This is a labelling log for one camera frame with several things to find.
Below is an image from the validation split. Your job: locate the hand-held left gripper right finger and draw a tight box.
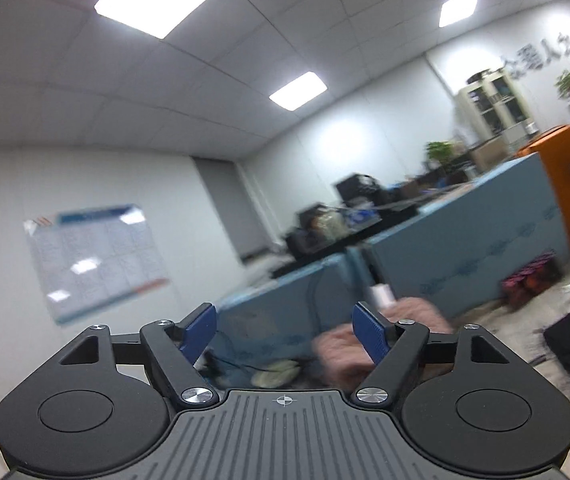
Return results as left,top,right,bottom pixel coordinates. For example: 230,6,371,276
349,301,510,407

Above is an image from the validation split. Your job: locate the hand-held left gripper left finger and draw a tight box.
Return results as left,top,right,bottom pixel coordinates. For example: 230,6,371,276
60,302,218,407

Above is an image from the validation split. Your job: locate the pink fuzzy garment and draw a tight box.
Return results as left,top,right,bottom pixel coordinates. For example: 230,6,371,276
312,297,454,392

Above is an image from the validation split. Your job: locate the short blue partition panel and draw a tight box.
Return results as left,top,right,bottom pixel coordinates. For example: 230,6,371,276
214,252,354,387

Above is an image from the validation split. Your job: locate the pale yellow cloth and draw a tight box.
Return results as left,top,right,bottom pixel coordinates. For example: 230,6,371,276
254,357,302,389

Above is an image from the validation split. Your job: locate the grey door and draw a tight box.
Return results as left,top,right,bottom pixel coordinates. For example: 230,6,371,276
192,155,272,262

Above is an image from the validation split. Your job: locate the long blue partition panel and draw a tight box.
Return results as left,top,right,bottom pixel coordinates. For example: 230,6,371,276
364,152,570,319

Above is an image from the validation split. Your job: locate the black printer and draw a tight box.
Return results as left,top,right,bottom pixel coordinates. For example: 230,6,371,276
334,173,382,207

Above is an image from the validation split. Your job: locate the dark red patterned cloth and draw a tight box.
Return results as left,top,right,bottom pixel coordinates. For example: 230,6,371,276
500,254,564,309

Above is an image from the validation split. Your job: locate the cardboard box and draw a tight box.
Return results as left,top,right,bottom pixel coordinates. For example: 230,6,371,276
469,137,512,172

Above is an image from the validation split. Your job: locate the orange cabinet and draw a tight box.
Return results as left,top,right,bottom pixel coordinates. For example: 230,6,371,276
515,124,570,252

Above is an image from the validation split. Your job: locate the white glass-door cabinet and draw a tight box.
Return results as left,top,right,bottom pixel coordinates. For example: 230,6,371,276
454,70,540,147

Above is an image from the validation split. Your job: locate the black cable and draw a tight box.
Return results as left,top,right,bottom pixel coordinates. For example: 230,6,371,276
203,348,268,377

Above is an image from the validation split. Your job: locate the wall poster with table grid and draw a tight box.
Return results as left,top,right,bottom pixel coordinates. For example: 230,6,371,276
23,203,172,326

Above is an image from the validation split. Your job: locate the silver wall lettering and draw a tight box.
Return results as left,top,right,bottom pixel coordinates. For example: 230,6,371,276
497,21,570,80

